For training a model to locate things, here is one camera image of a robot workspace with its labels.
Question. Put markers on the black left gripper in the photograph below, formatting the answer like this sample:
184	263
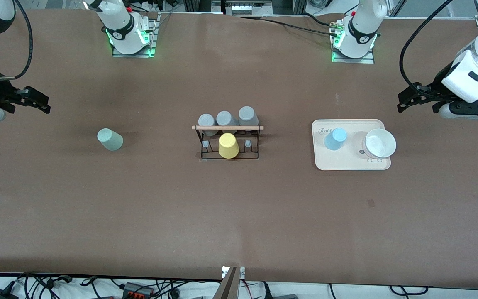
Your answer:
437	84

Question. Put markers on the light blue cup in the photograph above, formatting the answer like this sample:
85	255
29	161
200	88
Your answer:
335	139

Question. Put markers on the mint green cup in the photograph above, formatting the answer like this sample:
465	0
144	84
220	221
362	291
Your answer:
110	140

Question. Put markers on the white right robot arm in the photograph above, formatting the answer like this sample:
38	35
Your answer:
118	25

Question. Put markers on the white bowl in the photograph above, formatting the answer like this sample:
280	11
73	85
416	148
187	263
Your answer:
381	143

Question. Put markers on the cream plastic tray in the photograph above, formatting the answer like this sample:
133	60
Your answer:
338	160

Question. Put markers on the grey cup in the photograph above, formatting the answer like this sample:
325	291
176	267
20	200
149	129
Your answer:
225	118
206	120
247	114

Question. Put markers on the yellow cup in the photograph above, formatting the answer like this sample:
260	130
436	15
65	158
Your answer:
228	146

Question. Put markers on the white power strip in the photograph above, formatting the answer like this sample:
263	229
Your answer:
241	9

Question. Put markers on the black power adapter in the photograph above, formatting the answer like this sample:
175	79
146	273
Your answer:
0	295

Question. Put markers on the black orange power strip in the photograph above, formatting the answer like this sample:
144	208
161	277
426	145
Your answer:
137	290

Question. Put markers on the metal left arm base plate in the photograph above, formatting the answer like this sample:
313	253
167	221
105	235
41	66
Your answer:
353	60

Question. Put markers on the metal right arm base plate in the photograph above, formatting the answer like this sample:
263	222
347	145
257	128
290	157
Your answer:
152	39

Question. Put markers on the white mount bracket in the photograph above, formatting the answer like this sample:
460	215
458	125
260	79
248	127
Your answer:
242	273

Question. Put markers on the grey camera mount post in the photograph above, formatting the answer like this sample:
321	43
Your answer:
227	288

